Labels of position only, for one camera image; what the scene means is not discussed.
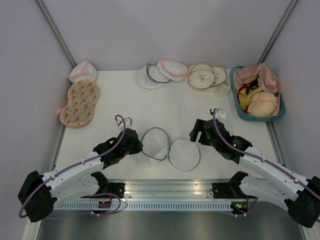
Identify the left corner aluminium profile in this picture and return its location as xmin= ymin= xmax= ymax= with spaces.
xmin=33 ymin=0 xmax=77 ymax=68

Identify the floral patterned laundry bag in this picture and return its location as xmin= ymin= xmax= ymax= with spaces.
xmin=58 ymin=80 xmax=101 ymax=128

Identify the blue-trimmed mesh bag centre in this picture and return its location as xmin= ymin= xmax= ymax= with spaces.
xmin=135 ymin=63 xmax=171 ymax=90

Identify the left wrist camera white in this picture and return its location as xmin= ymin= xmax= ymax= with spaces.
xmin=123 ymin=117 xmax=133 ymax=128

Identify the beige laundry bag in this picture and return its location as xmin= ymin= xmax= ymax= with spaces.
xmin=186 ymin=63 xmax=215 ymax=90
xmin=206 ymin=66 xmax=231 ymax=97

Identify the white slotted cable duct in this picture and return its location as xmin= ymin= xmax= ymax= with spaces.
xmin=54 ymin=200 xmax=248 ymax=212

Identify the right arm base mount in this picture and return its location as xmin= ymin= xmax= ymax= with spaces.
xmin=209 ymin=182 xmax=242 ymax=199

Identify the pink-trimmed mesh bag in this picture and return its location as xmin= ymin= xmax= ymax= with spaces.
xmin=157 ymin=59 xmax=189 ymax=82
xmin=67 ymin=60 xmax=97 ymax=84

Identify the beige laundry bag front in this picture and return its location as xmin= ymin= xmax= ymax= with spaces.
xmin=186 ymin=63 xmax=215 ymax=90

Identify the pink-trimmed mesh bag left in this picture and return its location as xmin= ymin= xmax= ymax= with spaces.
xmin=67 ymin=60 xmax=97 ymax=84

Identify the right corner aluminium profile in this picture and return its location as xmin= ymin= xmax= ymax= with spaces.
xmin=257 ymin=0 xmax=300 ymax=64

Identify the black bra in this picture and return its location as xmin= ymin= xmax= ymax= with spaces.
xmin=245 ymin=79 xmax=259 ymax=95

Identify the peach bra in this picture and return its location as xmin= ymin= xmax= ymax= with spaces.
xmin=247 ymin=91 xmax=279 ymax=117

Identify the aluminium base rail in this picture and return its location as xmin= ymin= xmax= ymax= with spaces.
xmin=33 ymin=178 xmax=308 ymax=201

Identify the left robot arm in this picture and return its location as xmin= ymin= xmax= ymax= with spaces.
xmin=17 ymin=128 xmax=143 ymax=223

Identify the dusty pink bra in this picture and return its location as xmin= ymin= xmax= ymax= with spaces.
xmin=233 ymin=63 xmax=281 ymax=112

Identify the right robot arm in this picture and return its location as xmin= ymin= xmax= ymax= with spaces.
xmin=189 ymin=119 xmax=320 ymax=228

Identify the pink-trimmed mesh bag centre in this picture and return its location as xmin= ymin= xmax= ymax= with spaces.
xmin=157 ymin=59 xmax=189 ymax=82

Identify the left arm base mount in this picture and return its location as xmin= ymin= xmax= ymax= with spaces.
xmin=96 ymin=182 xmax=126 ymax=199

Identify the yellow bra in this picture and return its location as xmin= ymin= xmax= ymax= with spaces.
xmin=236 ymin=84 xmax=262 ymax=113

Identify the corner aluminium profile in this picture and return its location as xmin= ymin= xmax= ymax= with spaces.
xmin=33 ymin=0 xmax=77 ymax=68
xmin=257 ymin=0 xmax=300 ymax=64

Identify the blue-trimmed white mesh laundry bag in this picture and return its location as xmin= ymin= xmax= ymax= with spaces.
xmin=135 ymin=127 xmax=201 ymax=172

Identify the teal plastic basket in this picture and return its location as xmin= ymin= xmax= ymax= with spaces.
xmin=229 ymin=65 xmax=286 ymax=122

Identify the beige laundry bag back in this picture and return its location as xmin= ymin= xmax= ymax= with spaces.
xmin=206 ymin=66 xmax=231 ymax=97

